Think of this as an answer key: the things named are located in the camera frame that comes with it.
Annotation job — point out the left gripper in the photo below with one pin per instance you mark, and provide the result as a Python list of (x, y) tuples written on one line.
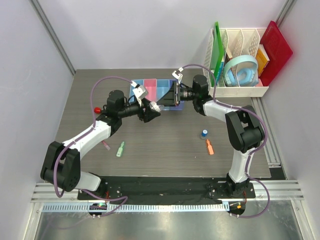
[(149, 114)]

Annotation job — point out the light blue drawer box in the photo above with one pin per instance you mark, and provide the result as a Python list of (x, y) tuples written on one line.
[(133, 84)]

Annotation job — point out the teal book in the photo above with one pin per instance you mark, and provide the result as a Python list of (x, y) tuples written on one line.
[(217, 72)]

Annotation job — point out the purple drawer box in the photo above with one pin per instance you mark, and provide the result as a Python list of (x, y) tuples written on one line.
[(181, 105)]

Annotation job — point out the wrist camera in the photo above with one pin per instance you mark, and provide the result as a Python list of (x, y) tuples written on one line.
[(140, 92), (177, 74)]

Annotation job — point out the green folder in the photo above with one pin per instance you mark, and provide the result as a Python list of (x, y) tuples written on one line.
[(217, 49)]

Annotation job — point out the red black stamp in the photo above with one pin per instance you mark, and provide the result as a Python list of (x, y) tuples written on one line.
[(97, 110)]

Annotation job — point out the slotted cable duct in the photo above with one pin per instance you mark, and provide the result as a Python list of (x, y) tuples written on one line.
[(95, 207)]

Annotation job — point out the aluminium rail frame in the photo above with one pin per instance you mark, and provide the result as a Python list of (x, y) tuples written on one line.
[(279, 190)]

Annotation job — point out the orange yellow book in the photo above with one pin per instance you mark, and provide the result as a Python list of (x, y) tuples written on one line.
[(262, 59)]

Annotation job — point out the sky blue drawer box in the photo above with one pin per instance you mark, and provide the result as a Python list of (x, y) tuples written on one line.
[(162, 87)]

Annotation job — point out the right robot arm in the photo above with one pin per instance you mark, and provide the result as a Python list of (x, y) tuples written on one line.
[(245, 132)]

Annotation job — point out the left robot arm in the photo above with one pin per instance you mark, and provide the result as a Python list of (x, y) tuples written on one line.
[(62, 162)]

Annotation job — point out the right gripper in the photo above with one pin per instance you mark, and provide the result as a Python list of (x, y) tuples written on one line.
[(164, 100)]

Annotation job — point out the blue cap stamp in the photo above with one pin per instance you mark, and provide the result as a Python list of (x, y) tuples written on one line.
[(204, 134)]

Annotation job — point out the pink drawer box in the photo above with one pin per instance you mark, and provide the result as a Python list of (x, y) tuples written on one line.
[(151, 87)]

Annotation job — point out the white file organizer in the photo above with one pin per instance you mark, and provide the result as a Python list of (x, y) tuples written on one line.
[(241, 41)]

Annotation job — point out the clear jar of clips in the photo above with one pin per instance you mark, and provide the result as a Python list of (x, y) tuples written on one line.
[(156, 107)]

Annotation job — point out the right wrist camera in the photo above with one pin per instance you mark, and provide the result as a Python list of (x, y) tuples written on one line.
[(177, 74)]

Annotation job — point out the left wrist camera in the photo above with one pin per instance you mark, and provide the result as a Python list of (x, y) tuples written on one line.
[(140, 92)]

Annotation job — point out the dark red pink pen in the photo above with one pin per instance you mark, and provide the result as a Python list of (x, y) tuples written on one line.
[(106, 145)]

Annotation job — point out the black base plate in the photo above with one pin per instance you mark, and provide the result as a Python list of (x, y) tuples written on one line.
[(146, 190)]

